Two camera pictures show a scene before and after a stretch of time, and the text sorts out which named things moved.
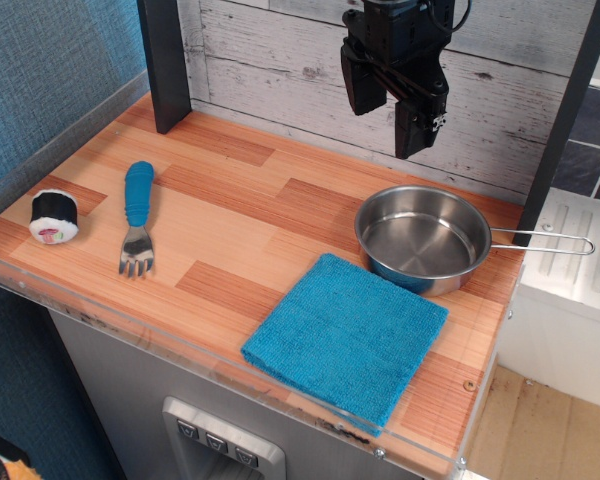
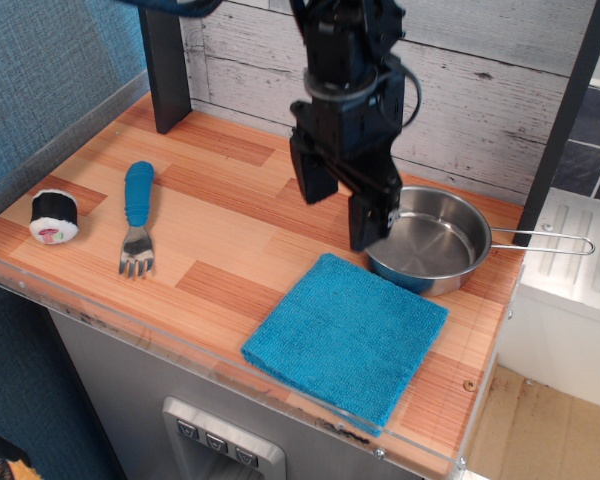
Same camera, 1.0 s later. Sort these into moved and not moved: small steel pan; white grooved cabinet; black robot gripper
Moved: black robot gripper
Not moved: white grooved cabinet; small steel pan
